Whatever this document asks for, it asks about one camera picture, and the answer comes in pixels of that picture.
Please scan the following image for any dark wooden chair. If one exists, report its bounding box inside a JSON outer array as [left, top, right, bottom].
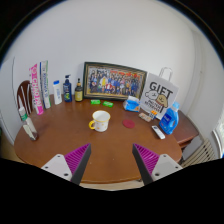
[[16, 80, 34, 116]]

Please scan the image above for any white yellow-rimmed enamel mug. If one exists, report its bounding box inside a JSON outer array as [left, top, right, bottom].
[[88, 110, 111, 133]]

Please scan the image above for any amber pump bottle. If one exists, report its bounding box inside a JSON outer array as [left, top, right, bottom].
[[74, 78, 84, 103]]

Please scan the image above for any white green tall box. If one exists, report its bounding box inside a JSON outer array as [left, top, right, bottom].
[[39, 60, 52, 110]]

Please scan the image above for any clear green-labelled drink bottle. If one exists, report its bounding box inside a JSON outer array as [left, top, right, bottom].
[[18, 106, 40, 142]]

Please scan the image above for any blue tissue pack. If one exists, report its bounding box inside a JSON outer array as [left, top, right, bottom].
[[122, 95, 141, 113]]

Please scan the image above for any white radiator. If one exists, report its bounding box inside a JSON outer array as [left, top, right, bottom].
[[181, 138, 219, 168]]

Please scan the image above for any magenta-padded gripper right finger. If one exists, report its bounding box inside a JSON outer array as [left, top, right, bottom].
[[131, 143, 184, 187]]

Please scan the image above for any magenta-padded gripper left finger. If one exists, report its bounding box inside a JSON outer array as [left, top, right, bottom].
[[40, 143, 92, 186]]

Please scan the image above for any white refrigerator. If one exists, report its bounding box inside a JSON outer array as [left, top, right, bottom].
[[0, 57, 18, 148]]

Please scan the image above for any framed group photo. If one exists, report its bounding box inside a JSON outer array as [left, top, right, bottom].
[[82, 61, 148, 101]]

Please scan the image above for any colourful puzzle cube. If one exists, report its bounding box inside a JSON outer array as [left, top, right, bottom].
[[148, 109, 158, 120]]

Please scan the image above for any dark blue pump bottle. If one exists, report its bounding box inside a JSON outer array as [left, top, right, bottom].
[[63, 74, 73, 103]]

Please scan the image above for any blue detergent bottle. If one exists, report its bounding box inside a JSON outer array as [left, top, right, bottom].
[[158, 101, 181, 136]]

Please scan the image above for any white paper gift bag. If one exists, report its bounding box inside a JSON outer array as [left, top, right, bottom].
[[139, 67, 180, 120]]

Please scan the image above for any white blue-capped bottle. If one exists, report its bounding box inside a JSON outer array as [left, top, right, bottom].
[[52, 79, 63, 106]]

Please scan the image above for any flat round red coaster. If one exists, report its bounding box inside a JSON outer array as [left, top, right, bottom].
[[122, 118, 136, 130]]

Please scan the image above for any small patterned pouch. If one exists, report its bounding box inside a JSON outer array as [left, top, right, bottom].
[[138, 112, 153, 123]]

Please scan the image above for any white pink tall box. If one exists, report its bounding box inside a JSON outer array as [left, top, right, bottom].
[[28, 63, 45, 116]]

